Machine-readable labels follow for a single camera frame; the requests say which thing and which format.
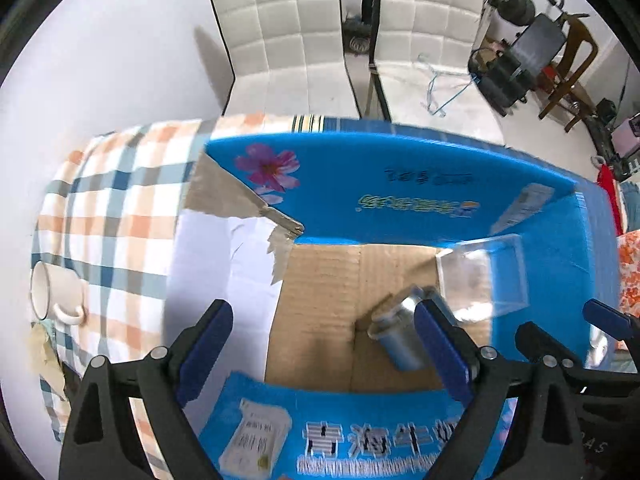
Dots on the red cloth bag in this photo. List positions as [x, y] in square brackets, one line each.
[606, 181]

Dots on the wire clothes hangers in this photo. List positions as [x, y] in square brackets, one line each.
[443, 86]

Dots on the blue cardboard milk box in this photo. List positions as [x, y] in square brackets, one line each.
[299, 390]

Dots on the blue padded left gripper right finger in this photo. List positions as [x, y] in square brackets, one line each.
[437, 335]

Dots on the white ceramic mug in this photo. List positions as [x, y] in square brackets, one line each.
[57, 294]

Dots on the beige paper scrap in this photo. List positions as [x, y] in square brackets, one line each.
[44, 361]

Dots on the silver metal tin can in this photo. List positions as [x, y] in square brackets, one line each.
[392, 326]

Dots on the pink small suitcase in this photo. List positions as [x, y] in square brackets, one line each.
[626, 137]

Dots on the white leather chair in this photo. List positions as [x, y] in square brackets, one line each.
[286, 57]
[446, 31]

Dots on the black weight bench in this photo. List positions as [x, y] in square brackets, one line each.
[513, 71]

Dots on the left white leather chair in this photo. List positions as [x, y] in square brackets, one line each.
[286, 57]

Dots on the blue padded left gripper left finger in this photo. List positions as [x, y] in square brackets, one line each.
[197, 349]

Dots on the blue striped tablecloth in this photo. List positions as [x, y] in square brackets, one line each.
[373, 182]

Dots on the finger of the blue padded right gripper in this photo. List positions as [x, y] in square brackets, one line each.
[611, 321]
[534, 343]

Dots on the brown wooden chair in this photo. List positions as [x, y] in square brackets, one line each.
[561, 81]

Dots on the clear plastic box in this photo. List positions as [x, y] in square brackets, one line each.
[483, 279]

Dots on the right white leather chair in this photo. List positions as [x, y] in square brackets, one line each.
[446, 31]

